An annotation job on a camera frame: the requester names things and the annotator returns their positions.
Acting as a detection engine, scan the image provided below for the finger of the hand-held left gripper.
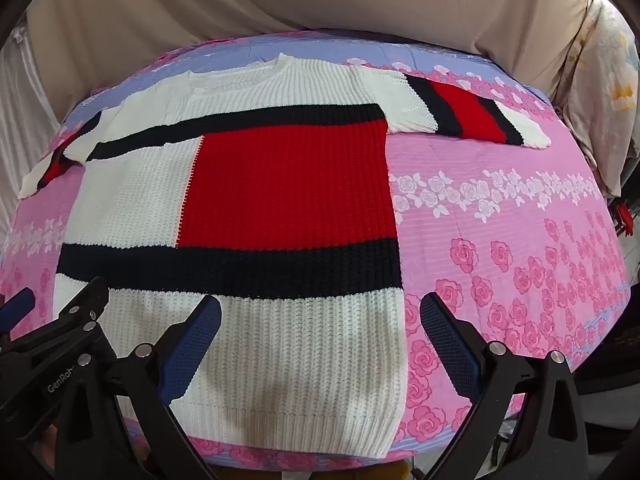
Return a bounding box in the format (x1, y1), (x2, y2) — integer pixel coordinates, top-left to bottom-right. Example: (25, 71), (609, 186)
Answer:
(0, 287), (36, 336)
(0, 277), (110, 361)

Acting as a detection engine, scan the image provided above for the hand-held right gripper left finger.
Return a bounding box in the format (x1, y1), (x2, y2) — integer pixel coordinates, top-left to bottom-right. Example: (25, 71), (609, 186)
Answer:
(54, 293), (223, 480)

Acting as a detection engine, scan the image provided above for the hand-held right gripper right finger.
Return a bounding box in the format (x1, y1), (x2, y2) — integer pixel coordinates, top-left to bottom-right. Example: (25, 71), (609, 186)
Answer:
(419, 292), (598, 480)

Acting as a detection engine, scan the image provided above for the white red black knit sweater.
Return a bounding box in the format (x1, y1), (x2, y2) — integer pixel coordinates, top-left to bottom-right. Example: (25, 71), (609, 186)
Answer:
(19, 53), (553, 459)

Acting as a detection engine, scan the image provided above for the pink floral blanket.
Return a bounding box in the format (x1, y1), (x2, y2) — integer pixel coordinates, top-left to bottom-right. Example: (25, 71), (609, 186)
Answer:
(0, 30), (632, 467)

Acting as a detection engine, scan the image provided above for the white cloth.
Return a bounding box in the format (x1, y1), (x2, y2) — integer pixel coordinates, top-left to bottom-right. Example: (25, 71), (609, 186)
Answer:
(0, 25), (68, 218)

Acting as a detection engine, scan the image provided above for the small red object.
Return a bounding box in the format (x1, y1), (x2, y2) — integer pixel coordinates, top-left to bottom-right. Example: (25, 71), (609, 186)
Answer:
(617, 199), (635, 237)

